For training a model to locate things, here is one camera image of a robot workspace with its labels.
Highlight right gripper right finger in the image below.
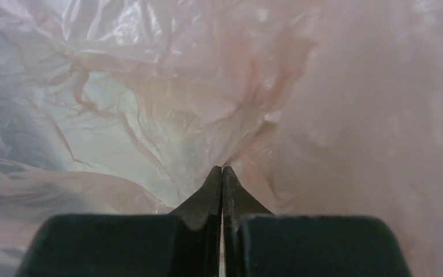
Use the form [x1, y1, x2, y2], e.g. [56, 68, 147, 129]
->
[221, 166, 272, 276]

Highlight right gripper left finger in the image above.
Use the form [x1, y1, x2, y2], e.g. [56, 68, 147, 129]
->
[170, 166, 222, 276]

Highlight pink plastic trash bag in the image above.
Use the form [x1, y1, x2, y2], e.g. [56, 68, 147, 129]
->
[0, 1, 443, 276]

